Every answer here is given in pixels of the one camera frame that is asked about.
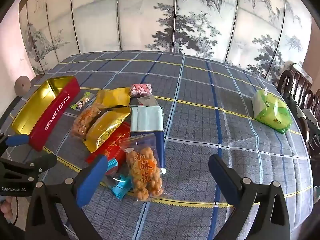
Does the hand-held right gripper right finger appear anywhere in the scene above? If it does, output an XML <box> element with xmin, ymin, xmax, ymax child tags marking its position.
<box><xmin>208</xmin><ymin>154</ymin><xmax>292</xmax><ymax>240</ymax></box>

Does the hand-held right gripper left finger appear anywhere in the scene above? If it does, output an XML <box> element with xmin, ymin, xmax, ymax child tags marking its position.
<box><xmin>25</xmin><ymin>154</ymin><xmax>108</xmax><ymax>240</ymax></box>

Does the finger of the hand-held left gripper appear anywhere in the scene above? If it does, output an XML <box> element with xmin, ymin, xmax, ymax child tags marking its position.
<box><xmin>0</xmin><ymin>153</ymin><xmax>58</xmax><ymax>179</ymax></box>
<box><xmin>0</xmin><ymin>133</ymin><xmax>31</xmax><ymax>147</ymax></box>

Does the red foil snack packet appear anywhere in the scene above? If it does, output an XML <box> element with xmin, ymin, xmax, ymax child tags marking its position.
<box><xmin>86</xmin><ymin>122</ymin><xmax>132</xmax><ymax>175</ymax></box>

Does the red tin box gold inside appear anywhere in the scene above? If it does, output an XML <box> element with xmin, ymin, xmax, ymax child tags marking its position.
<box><xmin>10</xmin><ymin>76</ymin><xmax>81</xmax><ymax>152</ymax></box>

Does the gold foil snack packet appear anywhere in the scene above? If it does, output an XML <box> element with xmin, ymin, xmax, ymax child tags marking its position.
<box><xmin>94</xmin><ymin>87</ymin><xmax>131</xmax><ymax>110</ymax></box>
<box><xmin>84</xmin><ymin>107</ymin><xmax>132</xmax><ymax>153</ymax></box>

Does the clear bag of fried twists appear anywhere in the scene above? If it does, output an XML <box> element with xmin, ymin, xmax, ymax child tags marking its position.
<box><xmin>118</xmin><ymin>134</ymin><xmax>165</xmax><ymax>202</ymax></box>

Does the clear bag of orange snacks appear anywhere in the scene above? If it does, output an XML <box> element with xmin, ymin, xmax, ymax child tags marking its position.
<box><xmin>71</xmin><ymin>105</ymin><xmax>102</xmax><ymax>138</ymax></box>

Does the small cartoon candy packet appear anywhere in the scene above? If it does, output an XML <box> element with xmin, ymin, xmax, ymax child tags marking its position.
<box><xmin>69</xmin><ymin>92</ymin><xmax>95</xmax><ymax>112</ymax></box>

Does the navy and silver packet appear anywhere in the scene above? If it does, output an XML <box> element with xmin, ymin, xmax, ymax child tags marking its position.
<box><xmin>129</xmin><ymin>105</ymin><xmax>167</xmax><ymax>174</ymax></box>

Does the small grey packet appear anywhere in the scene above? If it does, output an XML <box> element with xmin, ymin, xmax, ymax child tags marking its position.
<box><xmin>137</xmin><ymin>95</ymin><xmax>159</xmax><ymax>107</ymax></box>

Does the pink snack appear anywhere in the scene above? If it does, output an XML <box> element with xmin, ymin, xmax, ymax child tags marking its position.
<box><xmin>129</xmin><ymin>83</ymin><xmax>153</xmax><ymax>97</ymax></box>

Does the person's left hand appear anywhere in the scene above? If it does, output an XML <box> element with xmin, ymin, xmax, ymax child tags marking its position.
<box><xmin>0</xmin><ymin>196</ymin><xmax>13</xmax><ymax>221</ymax></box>

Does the blue plaid tablecloth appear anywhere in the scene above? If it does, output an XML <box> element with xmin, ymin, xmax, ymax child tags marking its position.
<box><xmin>5</xmin><ymin>51</ymin><xmax>314</xmax><ymax>240</ymax></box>

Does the round stone disc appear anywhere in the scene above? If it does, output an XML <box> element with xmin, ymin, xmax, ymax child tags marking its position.
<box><xmin>14</xmin><ymin>75</ymin><xmax>31</xmax><ymax>97</ymax></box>

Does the green tissue pack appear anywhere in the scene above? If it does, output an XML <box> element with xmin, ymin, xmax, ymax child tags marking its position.
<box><xmin>251</xmin><ymin>89</ymin><xmax>293</xmax><ymax>134</ymax></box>

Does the dark wooden chair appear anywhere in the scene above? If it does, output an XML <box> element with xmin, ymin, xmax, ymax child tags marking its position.
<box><xmin>276</xmin><ymin>64</ymin><xmax>313</xmax><ymax>110</ymax></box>
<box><xmin>297</xmin><ymin>89</ymin><xmax>320</xmax><ymax>160</ymax></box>

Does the ink landscape folding screen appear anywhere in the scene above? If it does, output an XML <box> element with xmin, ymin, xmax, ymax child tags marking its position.
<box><xmin>19</xmin><ymin>0</ymin><xmax>313</xmax><ymax>85</ymax></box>

